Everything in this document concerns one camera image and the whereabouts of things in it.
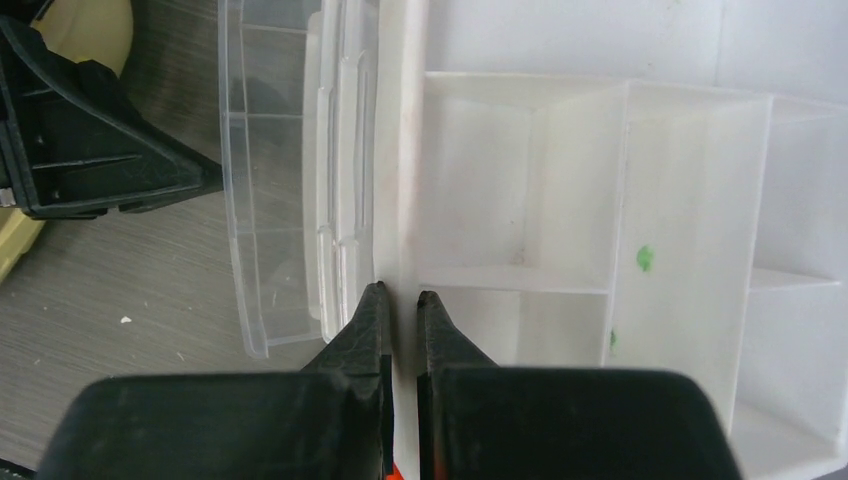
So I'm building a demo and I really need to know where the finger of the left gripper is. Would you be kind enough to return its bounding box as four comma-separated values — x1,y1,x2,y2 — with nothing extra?
1,16,222,220

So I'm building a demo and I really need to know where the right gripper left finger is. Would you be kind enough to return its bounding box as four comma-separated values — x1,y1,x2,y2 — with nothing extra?
36,282,393,479

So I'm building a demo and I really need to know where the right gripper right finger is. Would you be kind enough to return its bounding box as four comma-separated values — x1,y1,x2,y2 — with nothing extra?
416,291,742,479

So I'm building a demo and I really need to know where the yellow hard-shell suitcase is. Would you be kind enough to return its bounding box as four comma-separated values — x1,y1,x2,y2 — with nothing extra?
0,0,134,283

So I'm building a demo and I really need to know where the white divided organizer tray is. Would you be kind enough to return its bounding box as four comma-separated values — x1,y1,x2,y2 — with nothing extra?
218,1,847,479

